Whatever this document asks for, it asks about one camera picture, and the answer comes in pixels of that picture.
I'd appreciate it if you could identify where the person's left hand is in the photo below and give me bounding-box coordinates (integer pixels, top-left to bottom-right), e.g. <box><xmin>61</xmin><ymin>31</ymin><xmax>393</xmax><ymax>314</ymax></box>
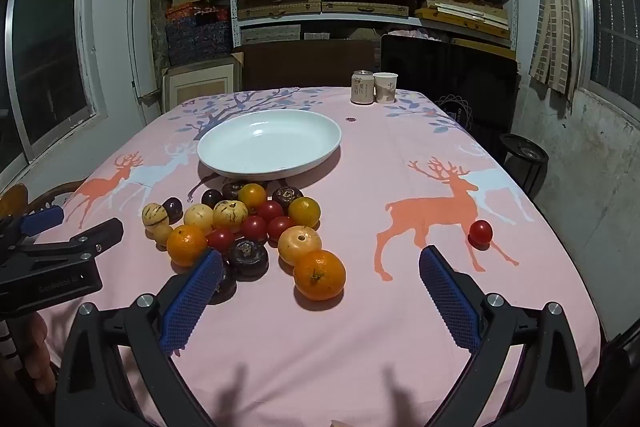
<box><xmin>20</xmin><ymin>313</ymin><xmax>57</xmax><ymax>396</ymax></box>

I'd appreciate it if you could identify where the grey stone slab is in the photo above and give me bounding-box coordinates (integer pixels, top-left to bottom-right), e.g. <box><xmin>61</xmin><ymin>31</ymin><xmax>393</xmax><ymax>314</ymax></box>
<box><xmin>149</xmin><ymin>0</ymin><xmax>172</xmax><ymax>70</ymax></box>

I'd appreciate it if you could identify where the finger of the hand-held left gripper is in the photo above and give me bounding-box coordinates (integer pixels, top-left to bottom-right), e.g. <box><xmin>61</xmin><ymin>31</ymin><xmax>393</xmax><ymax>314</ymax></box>
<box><xmin>0</xmin><ymin>218</ymin><xmax>125</xmax><ymax>276</ymax></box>
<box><xmin>0</xmin><ymin>205</ymin><xmax>65</xmax><ymax>254</ymax></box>

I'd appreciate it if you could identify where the window with metal grille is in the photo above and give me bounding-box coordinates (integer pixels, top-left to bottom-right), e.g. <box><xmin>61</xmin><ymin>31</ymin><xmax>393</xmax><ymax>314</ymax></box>
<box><xmin>570</xmin><ymin>0</ymin><xmax>640</xmax><ymax>128</ymax></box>

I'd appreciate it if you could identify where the framed picture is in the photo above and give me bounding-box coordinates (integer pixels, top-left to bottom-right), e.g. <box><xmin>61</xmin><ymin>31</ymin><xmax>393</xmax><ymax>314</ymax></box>
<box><xmin>161</xmin><ymin>58</ymin><xmax>242</xmax><ymax>114</ymax></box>

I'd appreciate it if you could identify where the beige beverage can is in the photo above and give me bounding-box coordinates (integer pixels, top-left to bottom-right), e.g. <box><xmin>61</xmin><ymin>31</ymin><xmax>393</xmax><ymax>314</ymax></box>
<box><xmin>351</xmin><ymin>70</ymin><xmax>375</xmax><ymax>104</ymax></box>

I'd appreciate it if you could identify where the black chair back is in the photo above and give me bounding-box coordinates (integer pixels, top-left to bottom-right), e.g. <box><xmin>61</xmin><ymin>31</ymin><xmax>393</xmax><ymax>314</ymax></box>
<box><xmin>380</xmin><ymin>34</ymin><xmax>519</xmax><ymax>148</ymax></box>

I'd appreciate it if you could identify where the wooden chair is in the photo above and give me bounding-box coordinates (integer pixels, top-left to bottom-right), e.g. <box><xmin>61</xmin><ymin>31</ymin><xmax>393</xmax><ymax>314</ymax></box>
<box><xmin>0</xmin><ymin>181</ymin><xmax>88</xmax><ymax>220</ymax></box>

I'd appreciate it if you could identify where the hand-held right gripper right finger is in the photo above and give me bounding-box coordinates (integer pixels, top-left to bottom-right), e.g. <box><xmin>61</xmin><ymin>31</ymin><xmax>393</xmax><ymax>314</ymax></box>
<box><xmin>419</xmin><ymin>246</ymin><xmax>587</xmax><ymax>427</ymax></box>

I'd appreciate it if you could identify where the white plate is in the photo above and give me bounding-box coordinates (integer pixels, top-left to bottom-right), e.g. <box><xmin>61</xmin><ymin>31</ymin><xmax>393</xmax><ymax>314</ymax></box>
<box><xmin>196</xmin><ymin>109</ymin><xmax>343</xmax><ymax>179</ymax></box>

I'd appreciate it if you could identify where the stack of blue patterned boxes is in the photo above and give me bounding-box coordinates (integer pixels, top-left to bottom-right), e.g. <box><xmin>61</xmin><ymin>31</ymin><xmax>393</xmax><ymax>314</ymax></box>
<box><xmin>165</xmin><ymin>4</ymin><xmax>233</xmax><ymax>68</ymax></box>

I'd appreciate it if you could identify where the black round stool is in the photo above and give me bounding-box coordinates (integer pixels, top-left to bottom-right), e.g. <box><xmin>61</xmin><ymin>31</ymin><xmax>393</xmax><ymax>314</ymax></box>
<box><xmin>499</xmin><ymin>133</ymin><xmax>549</xmax><ymax>199</ymax></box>

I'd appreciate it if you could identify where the tangerine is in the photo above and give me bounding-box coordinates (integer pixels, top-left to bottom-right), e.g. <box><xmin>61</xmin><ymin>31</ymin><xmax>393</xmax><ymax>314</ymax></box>
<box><xmin>293</xmin><ymin>249</ymin><xmax>347</xmax><ymax>303</ymax></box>
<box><xmin>166</xmin><ymin>225</ymin><xmax>208</xmax><ymax>268</ymax></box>

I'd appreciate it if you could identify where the beige checked curtain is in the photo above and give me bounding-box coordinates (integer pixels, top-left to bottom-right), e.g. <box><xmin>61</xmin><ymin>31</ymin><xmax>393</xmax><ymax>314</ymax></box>
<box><xmin>530</xmin><ymin>0</ymin><xmax>581</xmax><ymax>100</ymax></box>

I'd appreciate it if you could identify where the dark brown board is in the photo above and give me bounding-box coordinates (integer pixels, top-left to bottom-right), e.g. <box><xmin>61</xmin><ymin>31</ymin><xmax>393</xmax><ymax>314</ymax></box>
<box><xmin>232</xmin><ymin>38</ymin><xmax>377</xmax><ymax>90</ymax></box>

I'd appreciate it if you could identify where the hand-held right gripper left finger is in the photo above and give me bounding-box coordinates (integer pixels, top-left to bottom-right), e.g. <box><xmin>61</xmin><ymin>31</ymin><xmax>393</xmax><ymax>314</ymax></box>
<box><xmin>54</xmin><ymin>249</ymin><xmax>224</xmax><ymax>427</ymax></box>

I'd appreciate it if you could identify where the paper cup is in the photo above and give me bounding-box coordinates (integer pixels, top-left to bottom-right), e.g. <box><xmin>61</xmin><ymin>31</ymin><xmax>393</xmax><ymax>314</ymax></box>
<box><xmin>373</xmin><ymin>72</ymin><xmax>399</xmax><ymax>104</ymax></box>

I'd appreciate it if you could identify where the sliding glass window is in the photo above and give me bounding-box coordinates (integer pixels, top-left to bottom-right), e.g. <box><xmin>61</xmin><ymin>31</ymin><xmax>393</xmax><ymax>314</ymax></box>
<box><xmin>4</xmin><ymin>0</ymin><xmax>108</xmax><ymax>168</ymax></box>

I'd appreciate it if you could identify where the stack of yellow white boxes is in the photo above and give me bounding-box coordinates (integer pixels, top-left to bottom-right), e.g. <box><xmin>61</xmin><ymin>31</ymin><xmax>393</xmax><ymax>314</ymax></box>
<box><xmin>415</xmin><ymin>0</ymin><xmax>512</xmax><ymax>38</ymax></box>

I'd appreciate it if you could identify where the white door panel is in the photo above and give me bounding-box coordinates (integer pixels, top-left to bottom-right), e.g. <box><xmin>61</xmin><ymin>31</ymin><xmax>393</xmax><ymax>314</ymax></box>
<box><xmin>126</xmin><ymin>0</ymin><xmax>166</xmax><ymax>125</ymax></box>

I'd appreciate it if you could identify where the dark purple mangosteen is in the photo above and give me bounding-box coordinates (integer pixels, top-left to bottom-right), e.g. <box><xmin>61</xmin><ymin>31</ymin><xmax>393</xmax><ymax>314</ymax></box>
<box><xmin>207</xmin><ymin>262</ymin><xmax>237</xmax><ymax>306</ymax></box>
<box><xmin>221</xmin><ymin>181</ymin><xmax>248</xmax><ymax>202</ymax></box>
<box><xmin>272</xmin><ymin>186</ymin><xmax>304</xmax><ymax>212</ymax></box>
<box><xmin>228</xmin><ymin>238</ymin><xmax>270</xmax><ymax>282</ymax></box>

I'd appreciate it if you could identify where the orange yellow tomato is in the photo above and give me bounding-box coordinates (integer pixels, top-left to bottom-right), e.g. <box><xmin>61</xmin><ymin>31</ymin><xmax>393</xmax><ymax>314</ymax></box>
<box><xmin>287</xmin><ymin>197</ymin><xmax>321</xmax><ymax>229</ymax></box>
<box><xmin>237</xmin><ymin>183</ymin><xmax>268</xmax><ymax>210</ymax></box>

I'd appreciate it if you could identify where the red cherry tomato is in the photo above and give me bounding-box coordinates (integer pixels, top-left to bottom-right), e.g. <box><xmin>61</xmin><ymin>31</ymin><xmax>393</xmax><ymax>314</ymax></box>
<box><xmin>257</xmin><ymin>200</ymin><xmax>285</xmax><ymax>224</ymax></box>
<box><xmin>267</xmin><ymin>216</ymin><xmax>296</xmax><ymax>243</ymax></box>
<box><xmin>242</xmin><ymin>215</ymin><xmax>269</xmax><ymax>244</ymax></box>
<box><xmin>206</xmin><ymin>228</ymin><xmax>236</xmax><ymax>255</ymax></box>
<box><xmin>468</xmin><ymin>220</ymin><xmax>493</xmax><ymax>247</ymax></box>

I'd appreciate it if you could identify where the stack of grey woven boxes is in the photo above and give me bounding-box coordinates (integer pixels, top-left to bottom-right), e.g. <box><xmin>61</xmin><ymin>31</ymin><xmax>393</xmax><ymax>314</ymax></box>
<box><xmin>241</xmin><ymin>24</ymin><xmax>301</xmax><ymax>45</ymax></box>

